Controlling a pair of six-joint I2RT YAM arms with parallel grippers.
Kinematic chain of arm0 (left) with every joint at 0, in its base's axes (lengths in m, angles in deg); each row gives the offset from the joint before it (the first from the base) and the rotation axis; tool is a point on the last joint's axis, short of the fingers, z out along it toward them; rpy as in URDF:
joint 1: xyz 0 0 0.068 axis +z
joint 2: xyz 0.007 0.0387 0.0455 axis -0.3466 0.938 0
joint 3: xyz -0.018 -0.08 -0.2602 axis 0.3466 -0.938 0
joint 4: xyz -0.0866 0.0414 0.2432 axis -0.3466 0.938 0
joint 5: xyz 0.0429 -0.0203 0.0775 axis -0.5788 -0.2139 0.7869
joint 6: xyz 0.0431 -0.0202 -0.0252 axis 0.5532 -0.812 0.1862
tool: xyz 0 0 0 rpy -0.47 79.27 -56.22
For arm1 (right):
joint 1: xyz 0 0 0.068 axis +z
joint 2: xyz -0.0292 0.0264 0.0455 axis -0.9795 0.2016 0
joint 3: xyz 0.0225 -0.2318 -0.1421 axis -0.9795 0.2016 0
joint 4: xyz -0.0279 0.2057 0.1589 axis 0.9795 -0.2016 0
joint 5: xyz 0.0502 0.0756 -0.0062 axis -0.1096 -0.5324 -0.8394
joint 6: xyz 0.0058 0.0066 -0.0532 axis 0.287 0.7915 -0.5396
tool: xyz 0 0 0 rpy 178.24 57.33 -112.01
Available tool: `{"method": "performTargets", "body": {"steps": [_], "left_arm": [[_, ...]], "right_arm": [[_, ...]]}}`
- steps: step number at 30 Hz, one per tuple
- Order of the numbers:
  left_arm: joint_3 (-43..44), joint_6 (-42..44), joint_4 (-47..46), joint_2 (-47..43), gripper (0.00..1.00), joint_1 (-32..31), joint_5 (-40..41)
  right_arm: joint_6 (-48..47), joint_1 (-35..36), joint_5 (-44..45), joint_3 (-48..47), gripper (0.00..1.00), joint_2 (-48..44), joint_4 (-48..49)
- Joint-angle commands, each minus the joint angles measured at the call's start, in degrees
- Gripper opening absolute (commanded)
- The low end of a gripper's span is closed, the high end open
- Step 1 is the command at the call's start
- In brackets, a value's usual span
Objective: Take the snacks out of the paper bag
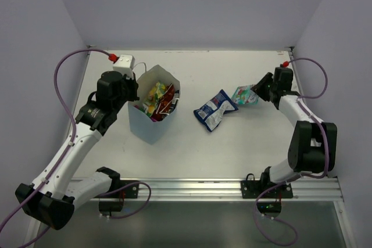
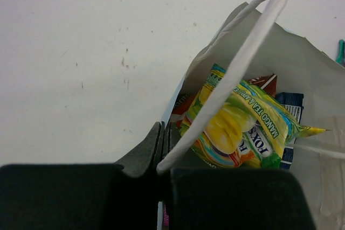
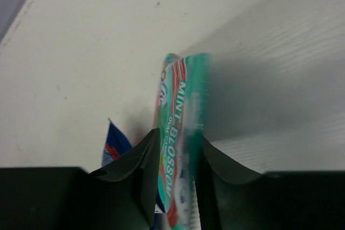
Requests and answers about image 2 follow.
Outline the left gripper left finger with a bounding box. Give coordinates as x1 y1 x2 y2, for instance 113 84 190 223
1 122 165 229

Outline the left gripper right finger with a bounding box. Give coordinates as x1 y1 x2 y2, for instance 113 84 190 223
163 126 316 230

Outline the yellow green Fox's candy bag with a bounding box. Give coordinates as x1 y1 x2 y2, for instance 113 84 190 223
191 80 325 169

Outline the red snack mix bag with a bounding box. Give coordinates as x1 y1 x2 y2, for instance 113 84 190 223
170 74 277 123

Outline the green mint candy bag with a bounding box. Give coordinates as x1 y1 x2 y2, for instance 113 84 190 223
335 39 345 67

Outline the dark blue snack bar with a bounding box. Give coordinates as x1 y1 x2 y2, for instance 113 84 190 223
275 92 304 171

